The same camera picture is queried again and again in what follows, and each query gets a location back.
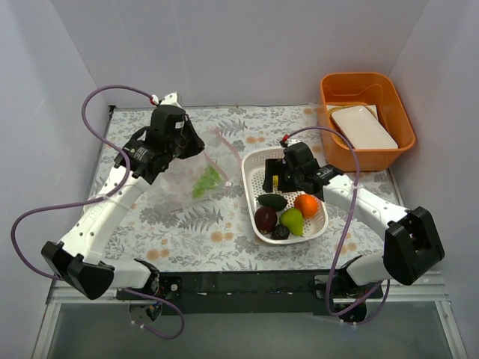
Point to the dark red apple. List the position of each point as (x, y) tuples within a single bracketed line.
[(265, 219)]

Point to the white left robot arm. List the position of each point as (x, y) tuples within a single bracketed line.
[(78, 256)]

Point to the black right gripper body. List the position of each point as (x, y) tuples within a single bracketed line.
[(272, 176)]

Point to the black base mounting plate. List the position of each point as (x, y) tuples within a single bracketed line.
[(221, 292)]

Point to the white rectangular plate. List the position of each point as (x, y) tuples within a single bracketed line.
[(360, 125)]

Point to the floral patterned table mat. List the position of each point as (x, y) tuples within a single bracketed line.
[(216, 233)]

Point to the white perforated plastic basket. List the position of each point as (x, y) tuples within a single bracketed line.
[(253, 172)]

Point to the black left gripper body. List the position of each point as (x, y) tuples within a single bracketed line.
[(188, 138)]

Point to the orange plastic tub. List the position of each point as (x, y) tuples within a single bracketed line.
[(369, 89)]

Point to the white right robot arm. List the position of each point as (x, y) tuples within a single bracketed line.
[(411, 241)]

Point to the orange fruit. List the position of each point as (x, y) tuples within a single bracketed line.
[(307, 205)]

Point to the dark purple plum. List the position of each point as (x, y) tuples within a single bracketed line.
[(280, 232)]

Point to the green pear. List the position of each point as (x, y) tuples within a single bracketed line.
[(293, 220)]

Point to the green grape bunch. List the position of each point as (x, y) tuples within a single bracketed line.
[(209, 180)]

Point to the dark green avocado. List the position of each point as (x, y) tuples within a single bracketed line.
[(275, 201)]

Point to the clear zip top bag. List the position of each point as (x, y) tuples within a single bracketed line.
[(172, 190)]

